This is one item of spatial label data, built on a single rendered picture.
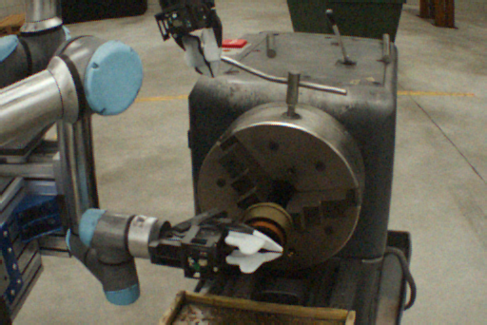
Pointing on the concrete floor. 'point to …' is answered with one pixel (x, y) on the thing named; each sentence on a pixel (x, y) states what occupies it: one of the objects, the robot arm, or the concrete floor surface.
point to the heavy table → (438, 12)
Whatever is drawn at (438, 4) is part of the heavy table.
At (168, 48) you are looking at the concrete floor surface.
